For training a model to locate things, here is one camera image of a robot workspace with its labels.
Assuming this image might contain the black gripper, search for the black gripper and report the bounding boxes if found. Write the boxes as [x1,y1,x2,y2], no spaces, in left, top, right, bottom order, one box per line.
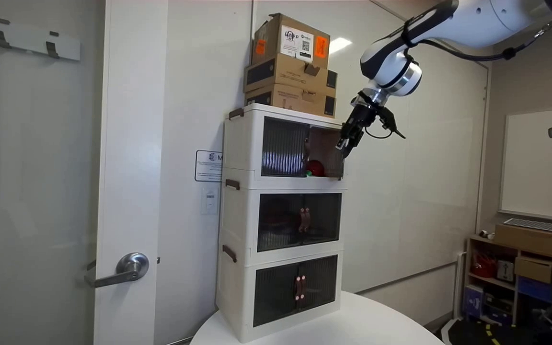
[335,91,386,160]

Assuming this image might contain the white three-tier cabinet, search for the white three-tier cabinet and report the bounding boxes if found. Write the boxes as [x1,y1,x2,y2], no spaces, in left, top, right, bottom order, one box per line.
[214,101,354,342]

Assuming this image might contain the white framed glass door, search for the white framed glass door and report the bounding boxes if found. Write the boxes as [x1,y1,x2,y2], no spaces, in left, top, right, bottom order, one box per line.
[0,0,168,345]

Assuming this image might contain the red toy fruit green stem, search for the red toy fruit green stem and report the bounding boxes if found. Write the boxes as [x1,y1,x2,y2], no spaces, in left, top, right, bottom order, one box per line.
[304,158,329,177]

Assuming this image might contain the blue white striped cloth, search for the blue white striped cloth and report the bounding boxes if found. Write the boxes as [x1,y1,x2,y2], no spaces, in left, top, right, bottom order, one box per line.
[262,150,308,177]

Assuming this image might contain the large cardboard box black patches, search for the large cardboard box black patches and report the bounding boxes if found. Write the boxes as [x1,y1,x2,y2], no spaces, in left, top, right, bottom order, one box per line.
[243,53,338,118]

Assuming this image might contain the cardboard box with white label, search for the cardboard box with white label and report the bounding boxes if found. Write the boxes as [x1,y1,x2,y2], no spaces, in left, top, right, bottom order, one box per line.
[248,11,333,64]

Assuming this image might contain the wooden shelf unit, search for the wooden shelf unit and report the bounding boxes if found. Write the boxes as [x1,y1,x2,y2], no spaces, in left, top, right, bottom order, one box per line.
[459,231,552,333]

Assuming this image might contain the red round item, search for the red round item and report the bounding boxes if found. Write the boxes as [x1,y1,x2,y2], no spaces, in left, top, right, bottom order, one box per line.
[471,248,497,279]

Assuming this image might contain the white whiteboard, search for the white whiteboard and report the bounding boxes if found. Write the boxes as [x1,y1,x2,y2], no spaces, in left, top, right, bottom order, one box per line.
[499,104,552,225]

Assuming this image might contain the grey keyboard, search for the grey keyboard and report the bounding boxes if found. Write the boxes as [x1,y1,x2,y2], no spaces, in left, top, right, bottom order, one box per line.
[501,216,552,233]

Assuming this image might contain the blue packages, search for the blue packages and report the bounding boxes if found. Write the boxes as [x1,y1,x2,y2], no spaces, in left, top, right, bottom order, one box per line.
[461,283,484,319]

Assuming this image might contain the long cardboard box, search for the long cardboard box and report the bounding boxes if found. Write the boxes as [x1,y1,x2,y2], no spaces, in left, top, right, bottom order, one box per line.
[492,221,552,258]

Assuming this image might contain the small cardboard box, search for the small cardboard box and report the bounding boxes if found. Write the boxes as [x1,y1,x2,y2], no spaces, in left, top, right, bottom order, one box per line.
[513,254,552,285]

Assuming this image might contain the black floor mat white stripe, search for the black floor mat white stripe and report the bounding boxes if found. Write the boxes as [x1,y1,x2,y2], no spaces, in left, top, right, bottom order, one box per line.
[440,313,552,345]

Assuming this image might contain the blue box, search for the blue box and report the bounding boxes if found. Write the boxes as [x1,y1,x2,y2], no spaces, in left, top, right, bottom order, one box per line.
[517,275,552,304]

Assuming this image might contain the white coat hook rack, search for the white coat hook rack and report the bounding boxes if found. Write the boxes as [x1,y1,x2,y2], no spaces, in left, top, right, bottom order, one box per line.
[0,16,82,62]

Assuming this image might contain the small wall sign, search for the small wall sign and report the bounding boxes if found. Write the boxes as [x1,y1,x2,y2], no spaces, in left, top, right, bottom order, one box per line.
[193,147,223,183]

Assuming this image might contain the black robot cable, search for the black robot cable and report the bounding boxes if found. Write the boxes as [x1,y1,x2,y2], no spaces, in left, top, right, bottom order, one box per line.
[377,11,552,64]

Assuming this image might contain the silver door lever handle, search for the silver door lever handle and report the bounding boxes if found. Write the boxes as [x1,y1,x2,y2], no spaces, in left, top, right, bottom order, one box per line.
[83,250,151,288]

